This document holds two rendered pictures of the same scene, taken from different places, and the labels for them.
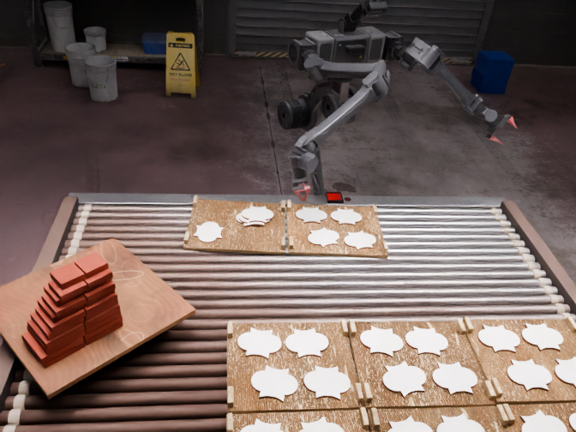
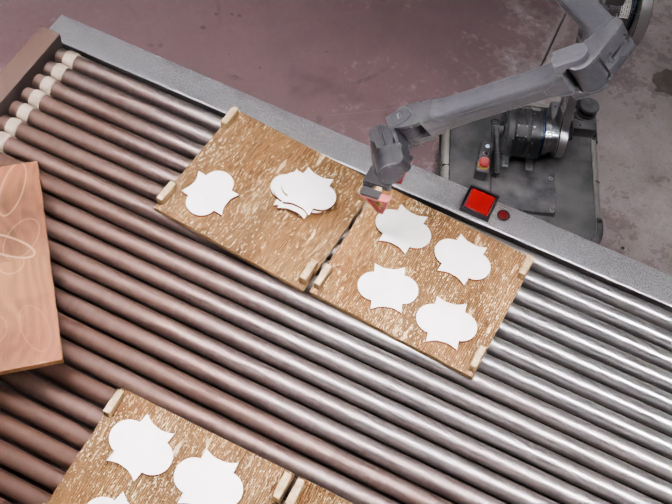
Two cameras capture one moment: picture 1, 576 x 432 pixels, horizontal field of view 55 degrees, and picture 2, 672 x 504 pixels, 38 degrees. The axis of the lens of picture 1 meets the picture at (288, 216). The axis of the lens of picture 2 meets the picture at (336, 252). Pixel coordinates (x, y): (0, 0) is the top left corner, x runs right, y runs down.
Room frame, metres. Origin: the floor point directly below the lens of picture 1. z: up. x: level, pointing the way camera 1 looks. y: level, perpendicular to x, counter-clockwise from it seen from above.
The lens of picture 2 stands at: (0.85, -0.52, 2.89)
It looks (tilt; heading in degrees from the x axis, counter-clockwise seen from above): 59 degrees down; 26
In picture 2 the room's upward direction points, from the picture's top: 8 degrees clockwise
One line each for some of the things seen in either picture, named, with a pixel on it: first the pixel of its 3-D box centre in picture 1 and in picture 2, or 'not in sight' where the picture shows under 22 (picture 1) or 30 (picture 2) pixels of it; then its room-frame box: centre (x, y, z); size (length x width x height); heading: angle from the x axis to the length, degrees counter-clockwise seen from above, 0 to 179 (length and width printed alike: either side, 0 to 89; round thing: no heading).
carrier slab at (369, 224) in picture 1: (334, 229); (423, 276); (1.96, -0.21, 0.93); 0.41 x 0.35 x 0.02; 95
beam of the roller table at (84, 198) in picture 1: (297, 205); (410, 185); (2.18, -0.04, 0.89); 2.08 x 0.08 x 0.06; 98
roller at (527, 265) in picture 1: (309, 268); (328, 335); (1.72, -0.11, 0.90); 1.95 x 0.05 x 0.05; 98
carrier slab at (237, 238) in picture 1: (237, 225); (267, 196); (1.92, 0.21, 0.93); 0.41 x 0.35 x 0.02; 93
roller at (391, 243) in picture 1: (305, 245); (356, 283); (1.87, -0.08, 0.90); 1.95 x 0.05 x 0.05; 98
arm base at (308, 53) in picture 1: (310, 59); not in sight; (2.57, -0.04, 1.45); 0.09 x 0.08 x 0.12; 119
